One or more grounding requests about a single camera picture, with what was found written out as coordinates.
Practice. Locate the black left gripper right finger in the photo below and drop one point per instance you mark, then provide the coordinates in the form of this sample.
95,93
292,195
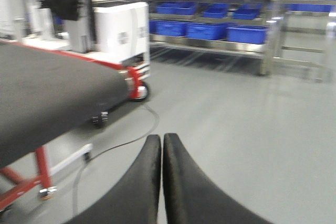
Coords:
191,196

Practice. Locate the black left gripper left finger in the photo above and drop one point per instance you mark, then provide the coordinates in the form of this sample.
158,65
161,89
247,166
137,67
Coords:
135,197

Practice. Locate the dark grey conveyor belt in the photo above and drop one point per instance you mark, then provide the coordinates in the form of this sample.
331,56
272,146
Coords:
44,95

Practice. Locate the blue bin on shelf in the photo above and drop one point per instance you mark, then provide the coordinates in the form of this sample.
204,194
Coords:
247,34
171,28
206,31

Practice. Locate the steel shelf rack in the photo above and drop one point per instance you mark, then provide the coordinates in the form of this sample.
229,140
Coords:
272,14

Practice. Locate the white control cabinet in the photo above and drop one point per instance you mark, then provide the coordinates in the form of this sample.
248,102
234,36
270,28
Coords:
113,31

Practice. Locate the red and white conveyor frame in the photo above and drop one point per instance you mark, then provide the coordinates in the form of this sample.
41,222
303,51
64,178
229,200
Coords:
32,169

